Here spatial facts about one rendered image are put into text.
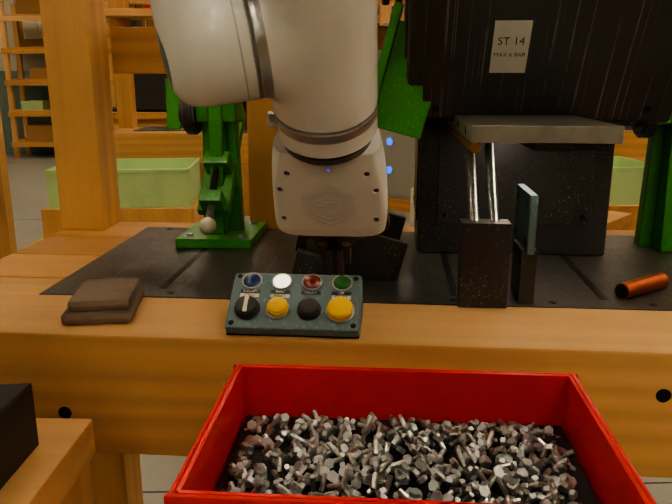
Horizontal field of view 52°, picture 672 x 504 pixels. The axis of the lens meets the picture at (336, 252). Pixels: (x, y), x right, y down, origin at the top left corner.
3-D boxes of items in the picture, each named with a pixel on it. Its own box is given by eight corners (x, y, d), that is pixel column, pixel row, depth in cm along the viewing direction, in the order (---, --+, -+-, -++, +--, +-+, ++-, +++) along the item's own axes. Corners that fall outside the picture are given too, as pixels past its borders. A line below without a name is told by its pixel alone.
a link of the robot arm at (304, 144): (260, 134, 53) (265, 164, 55) (376, 135, 52) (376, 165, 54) (274, 70, 58) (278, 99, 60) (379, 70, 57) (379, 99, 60)
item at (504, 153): (605, 257, 110) (628, 34, 102) (414, 253, 113) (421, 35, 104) (576, 231, 128) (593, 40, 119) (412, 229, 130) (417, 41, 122)
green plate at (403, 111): (409, 176, 93) (456, 18, 87) (350, 160, 93) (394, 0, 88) (408, 165, 104) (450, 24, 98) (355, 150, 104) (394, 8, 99)
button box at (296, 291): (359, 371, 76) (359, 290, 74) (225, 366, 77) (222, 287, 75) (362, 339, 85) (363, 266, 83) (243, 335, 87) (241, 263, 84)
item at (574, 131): (622, 155, 73) (625, 126, 72) (468, 153, 74) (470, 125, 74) (544, 128, 111) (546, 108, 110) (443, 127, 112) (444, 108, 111)
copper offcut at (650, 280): (653, 285, 95) (654, 270, 95) (668, 289, 93) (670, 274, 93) (613, 297, 90) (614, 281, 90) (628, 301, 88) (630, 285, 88)
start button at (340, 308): (352, 322, 76) (352, 316, 75) (326, 321, 76) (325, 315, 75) (353, 301, 77) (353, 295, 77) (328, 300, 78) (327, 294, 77)
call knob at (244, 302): (256, 318, 76) (255, 312, 76) (233, 318, 77) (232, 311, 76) (260, 299, 78) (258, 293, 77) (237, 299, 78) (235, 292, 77)
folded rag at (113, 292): (130, 324, 80) (128, 300, 80) (59, 327, 80) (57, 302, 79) (145, 297, 90) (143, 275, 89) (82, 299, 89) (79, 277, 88)
